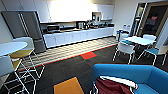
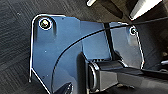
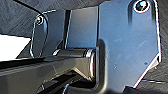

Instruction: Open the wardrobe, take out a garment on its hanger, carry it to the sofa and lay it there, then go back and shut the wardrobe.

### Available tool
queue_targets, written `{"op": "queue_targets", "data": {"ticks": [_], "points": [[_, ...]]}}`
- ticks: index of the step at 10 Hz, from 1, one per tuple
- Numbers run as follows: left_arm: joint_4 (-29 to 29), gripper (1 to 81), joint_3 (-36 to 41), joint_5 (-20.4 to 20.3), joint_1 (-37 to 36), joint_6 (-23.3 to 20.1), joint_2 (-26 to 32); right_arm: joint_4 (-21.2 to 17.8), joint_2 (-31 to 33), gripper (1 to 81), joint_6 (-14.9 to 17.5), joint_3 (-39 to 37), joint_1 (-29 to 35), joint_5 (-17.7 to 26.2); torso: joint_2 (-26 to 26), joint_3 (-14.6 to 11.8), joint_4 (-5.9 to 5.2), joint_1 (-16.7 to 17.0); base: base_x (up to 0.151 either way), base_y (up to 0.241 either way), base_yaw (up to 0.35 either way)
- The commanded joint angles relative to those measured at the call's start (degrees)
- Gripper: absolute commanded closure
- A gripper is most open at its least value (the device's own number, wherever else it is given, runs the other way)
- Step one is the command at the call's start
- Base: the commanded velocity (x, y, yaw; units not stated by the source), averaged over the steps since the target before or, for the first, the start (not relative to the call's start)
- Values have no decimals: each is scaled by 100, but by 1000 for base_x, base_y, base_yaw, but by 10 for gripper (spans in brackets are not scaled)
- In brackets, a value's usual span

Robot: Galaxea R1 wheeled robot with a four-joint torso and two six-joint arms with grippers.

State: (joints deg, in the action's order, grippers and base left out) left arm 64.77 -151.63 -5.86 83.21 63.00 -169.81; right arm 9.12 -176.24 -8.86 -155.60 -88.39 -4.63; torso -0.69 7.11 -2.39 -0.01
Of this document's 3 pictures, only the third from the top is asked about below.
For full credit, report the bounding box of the grey robot torso limb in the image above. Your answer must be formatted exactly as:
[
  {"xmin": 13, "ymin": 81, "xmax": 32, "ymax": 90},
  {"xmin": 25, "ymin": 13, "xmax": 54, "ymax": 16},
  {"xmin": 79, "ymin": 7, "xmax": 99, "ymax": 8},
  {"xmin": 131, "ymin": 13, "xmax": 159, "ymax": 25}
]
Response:
[{"xmin": 0, "ymin": 48, "xmax": 101, "ymax": 94}]

